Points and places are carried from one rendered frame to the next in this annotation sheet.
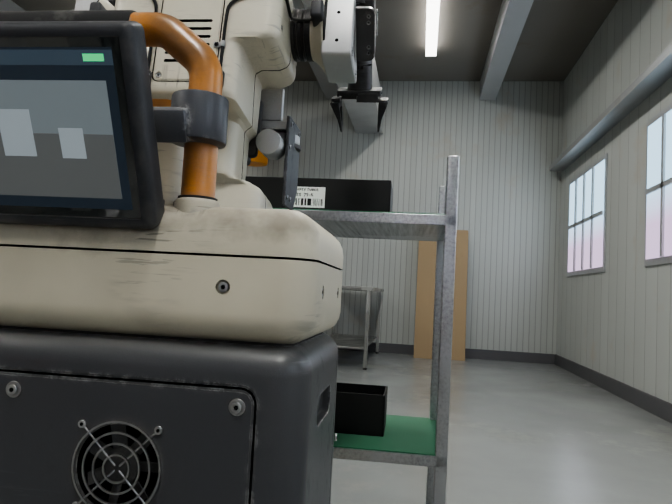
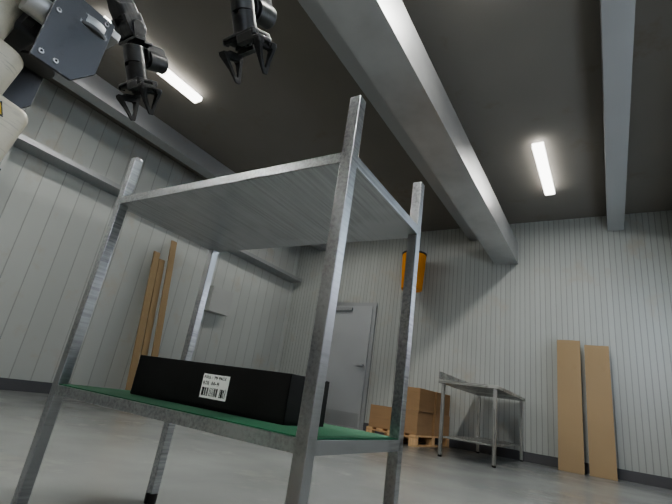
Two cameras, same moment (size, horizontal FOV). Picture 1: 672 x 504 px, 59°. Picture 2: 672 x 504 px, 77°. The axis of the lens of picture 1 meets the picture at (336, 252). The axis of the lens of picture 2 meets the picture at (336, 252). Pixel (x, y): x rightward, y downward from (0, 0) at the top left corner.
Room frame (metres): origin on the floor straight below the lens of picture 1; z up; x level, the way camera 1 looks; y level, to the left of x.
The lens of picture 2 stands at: (0.75, -0.65, 0.42)
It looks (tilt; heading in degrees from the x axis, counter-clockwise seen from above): 19 degrees up; 26
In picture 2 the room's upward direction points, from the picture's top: 9 degrees clockwise
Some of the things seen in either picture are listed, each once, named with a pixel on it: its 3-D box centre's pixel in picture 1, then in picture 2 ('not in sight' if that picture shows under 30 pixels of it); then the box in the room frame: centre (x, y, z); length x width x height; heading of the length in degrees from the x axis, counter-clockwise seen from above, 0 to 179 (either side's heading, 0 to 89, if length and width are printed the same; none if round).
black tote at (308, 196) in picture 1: (297, 201); not in sight; (1.78, 0.13, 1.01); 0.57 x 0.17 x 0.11; 83
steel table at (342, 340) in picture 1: (348, 318); (485, 419); (6.63, -0.18, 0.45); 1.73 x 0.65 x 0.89; 172
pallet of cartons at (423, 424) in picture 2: not in sight; (410, 415); (7.07, 0.86, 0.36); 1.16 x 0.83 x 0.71; 172
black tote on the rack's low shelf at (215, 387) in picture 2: (288, 402); (224, 387); (1.76, 0.12, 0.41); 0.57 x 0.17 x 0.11; 83
